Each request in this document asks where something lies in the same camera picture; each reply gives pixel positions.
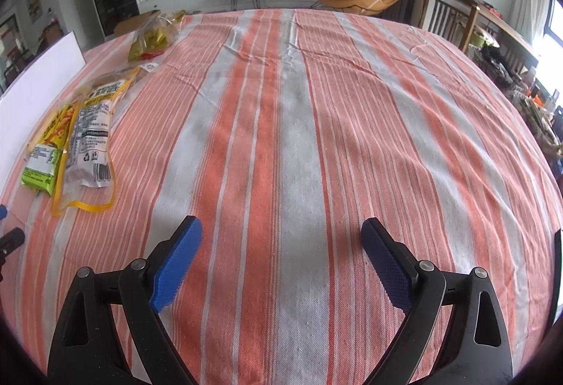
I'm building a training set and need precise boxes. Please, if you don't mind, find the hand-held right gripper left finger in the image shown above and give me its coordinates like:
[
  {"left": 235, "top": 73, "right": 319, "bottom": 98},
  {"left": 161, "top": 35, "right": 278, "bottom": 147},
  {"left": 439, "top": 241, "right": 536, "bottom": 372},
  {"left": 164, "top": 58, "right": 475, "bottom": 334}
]
[{"left": 48, "top": 216, "right": 204, "bottom": 385}]

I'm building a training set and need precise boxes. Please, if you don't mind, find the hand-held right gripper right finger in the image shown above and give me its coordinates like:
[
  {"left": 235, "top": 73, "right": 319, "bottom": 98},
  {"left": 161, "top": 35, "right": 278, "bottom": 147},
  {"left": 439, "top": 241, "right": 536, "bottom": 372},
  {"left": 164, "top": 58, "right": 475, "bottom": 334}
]
[{"left": 361, "top": 218, "right": 514, "bottom": 385}]

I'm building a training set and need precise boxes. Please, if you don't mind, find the yellow snack packet green end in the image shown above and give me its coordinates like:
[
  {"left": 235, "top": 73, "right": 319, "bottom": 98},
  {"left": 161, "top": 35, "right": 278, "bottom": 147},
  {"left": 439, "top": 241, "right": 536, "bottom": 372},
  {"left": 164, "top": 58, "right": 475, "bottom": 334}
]
[{"left": 21, "top": 104, "right": 77, "bottom": 198}]

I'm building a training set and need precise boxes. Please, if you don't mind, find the clear snack packet white label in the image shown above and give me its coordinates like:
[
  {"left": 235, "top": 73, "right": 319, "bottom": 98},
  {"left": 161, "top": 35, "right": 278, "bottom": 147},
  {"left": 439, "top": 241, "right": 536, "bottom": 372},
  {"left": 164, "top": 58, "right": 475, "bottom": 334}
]
[{"left": 53, "top": 92, "right": 117, "bottom": 216}]

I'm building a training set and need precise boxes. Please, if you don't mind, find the long white box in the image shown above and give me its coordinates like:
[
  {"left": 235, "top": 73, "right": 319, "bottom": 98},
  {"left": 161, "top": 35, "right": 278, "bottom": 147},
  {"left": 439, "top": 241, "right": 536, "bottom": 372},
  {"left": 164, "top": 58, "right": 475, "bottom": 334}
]
[{"left": 0, "top": 31, "right": 86, "bottom": 197}]

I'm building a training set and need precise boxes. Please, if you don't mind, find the clear brown biscuit packet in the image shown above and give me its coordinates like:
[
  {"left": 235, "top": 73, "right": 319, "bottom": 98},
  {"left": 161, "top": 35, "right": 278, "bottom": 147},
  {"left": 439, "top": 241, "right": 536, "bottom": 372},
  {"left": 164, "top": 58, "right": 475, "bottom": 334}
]
[{"left": 72, "top": 62, "right": 159, "bottom": 104}]

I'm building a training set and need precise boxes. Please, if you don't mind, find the clear bag of gold candies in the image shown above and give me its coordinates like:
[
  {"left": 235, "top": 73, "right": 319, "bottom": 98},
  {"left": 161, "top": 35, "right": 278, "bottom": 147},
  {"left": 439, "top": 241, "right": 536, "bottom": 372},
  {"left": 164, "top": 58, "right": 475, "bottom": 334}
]
[{"left": 127, "top": 11, "right": 185, "bottom": 63}]

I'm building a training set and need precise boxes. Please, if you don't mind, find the orange striped tablecloth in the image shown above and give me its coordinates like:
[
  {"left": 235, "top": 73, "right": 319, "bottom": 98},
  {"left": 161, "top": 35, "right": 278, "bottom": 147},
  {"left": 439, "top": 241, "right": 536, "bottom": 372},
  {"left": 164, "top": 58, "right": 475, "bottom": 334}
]
[{"left": 0, "top": 8, "right": 563, "bottom": 385}]

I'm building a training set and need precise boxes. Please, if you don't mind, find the wicker basket of items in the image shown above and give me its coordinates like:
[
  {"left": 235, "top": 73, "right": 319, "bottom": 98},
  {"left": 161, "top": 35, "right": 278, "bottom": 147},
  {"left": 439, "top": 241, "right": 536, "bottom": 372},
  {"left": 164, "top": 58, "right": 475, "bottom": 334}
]
[{"left": 521, "top": 97, "right": 563, "bottom": 157}]

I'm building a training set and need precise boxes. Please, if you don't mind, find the row of bottles and jars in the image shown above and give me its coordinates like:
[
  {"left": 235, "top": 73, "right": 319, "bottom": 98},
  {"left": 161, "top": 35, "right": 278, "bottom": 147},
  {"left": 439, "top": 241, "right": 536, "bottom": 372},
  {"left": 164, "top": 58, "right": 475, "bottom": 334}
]
[{"left": 506, "top": 66, "right": 563, "bottom": 113}]

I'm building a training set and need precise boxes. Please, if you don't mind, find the cardboard box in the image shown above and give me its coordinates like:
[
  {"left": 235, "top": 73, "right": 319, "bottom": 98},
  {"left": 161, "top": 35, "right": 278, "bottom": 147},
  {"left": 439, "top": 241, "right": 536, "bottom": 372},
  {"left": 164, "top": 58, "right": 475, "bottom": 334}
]
[{"left": 114, "top": 10, "right": 161, "bottom": 36}]

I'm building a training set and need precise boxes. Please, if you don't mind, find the green round pot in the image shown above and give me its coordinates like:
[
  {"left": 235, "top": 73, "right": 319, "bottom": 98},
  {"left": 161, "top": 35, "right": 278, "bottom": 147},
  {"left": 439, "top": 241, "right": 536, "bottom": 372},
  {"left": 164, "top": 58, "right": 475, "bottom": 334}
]
[{"left": 468, "top": 31, "right": 500, "bottom": 49}]

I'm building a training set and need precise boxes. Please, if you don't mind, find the dark wooden chair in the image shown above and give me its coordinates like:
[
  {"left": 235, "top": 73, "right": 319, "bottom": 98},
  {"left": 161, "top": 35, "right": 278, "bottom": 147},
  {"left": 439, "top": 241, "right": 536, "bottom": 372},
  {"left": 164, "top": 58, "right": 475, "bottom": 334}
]
[{"left": 418, "top": 0, "right": 480, "bottom": 54}]

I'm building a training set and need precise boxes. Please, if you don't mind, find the long wooden side table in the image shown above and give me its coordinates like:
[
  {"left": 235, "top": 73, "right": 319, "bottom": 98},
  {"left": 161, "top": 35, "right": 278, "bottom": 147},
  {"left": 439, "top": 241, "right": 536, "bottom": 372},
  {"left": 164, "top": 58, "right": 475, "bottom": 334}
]
[{"left": 424, "top": 0, "right": 539, "bottom": 73}]

